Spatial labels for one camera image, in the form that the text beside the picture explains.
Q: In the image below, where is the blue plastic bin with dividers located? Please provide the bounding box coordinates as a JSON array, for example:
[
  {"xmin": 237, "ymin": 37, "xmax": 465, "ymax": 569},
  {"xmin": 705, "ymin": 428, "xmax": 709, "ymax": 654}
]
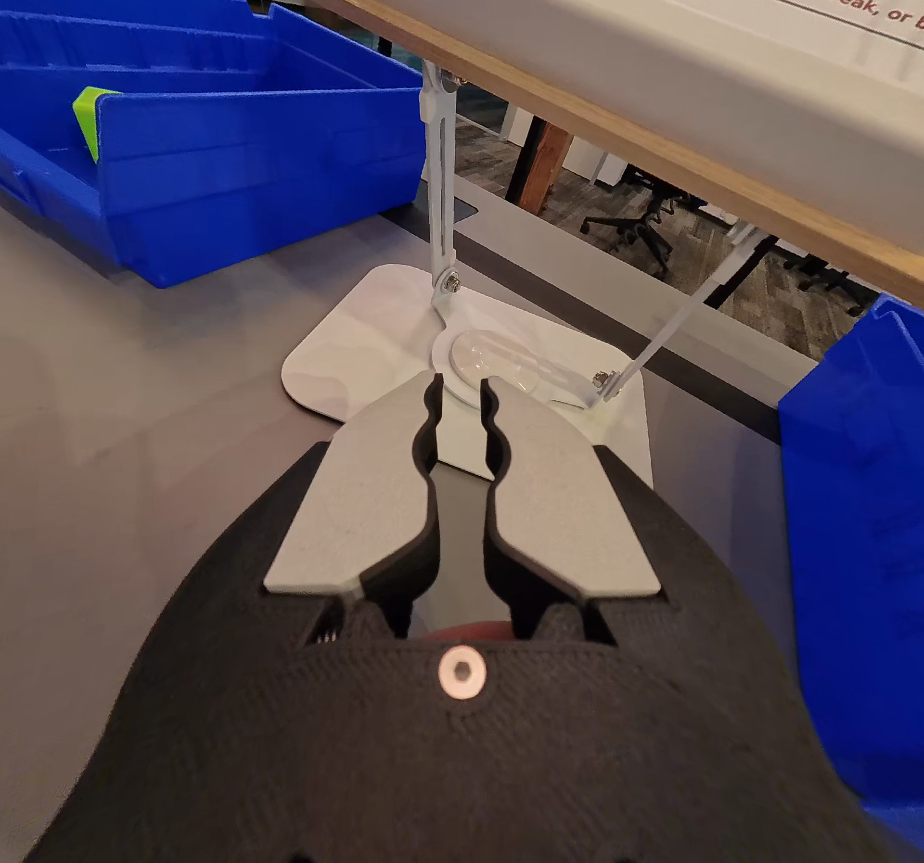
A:
[{"xmin": 0, "ymin": 0, "xmax": 445, "ymax": 290}]

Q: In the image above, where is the grey desk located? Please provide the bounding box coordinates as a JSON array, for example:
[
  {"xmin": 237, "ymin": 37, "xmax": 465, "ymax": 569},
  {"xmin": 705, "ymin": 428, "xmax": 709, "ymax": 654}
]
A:
[{"xmin": 0, "ymin": 178, "xmax": 924, "ymax": 863}]

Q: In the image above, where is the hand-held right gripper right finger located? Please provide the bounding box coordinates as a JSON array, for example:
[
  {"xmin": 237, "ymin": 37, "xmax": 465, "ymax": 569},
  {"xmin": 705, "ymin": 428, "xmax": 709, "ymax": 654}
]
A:
[{"xmin": 480, "ymin": 376, "xmax": 662, "ymax": 640}]

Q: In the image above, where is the white printed sign box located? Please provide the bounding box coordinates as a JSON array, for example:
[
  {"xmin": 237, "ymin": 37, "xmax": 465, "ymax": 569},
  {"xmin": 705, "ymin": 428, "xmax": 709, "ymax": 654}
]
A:
[{"xmin": 334, "ymin": 0, "xmax": 924, "ymax": 254}]

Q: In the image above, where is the green plastic divider tab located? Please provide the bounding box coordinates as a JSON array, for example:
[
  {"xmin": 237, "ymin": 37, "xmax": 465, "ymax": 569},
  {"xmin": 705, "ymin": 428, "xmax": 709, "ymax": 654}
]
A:
[{"xmin": 72, "ymin": 87, "xmax": 120, "ymax": 164}]

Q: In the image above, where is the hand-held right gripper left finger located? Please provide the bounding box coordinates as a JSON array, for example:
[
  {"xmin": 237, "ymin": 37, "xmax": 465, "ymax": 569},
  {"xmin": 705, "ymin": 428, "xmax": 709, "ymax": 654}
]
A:
[{"xmin": 263, "ymin": 372, "xmax": 443, "ymax": 640}]

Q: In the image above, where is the wooden post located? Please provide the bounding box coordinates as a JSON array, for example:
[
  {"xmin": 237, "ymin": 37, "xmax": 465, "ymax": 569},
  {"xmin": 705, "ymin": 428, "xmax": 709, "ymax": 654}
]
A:
[{"xmin": 505, "ymin": 116, "xmax": 575, "ymax": 215}]

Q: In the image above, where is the black office chair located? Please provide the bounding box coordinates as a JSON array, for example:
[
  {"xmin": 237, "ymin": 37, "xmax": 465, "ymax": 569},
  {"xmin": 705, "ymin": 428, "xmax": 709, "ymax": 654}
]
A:
[{"xmin": 581, "ymin": 163, "xmax": 712, "ymax": 279}]

